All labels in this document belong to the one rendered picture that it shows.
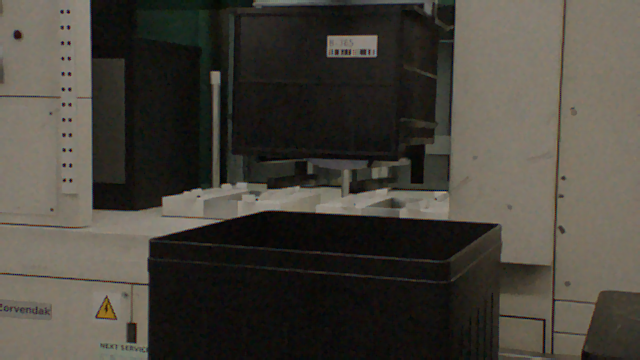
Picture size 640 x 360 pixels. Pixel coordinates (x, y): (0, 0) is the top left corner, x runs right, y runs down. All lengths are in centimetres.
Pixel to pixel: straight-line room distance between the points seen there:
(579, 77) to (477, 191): 18
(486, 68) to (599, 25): 14
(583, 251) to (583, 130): 15
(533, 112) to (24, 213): 76
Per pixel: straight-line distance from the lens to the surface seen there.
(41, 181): 142
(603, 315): 92
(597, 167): 115
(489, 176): 111
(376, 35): 107
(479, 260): 86
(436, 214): 138
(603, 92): 115
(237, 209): 148
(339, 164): 119
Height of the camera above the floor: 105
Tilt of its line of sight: 5 degrees down
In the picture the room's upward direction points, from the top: 1 degrees clockwise
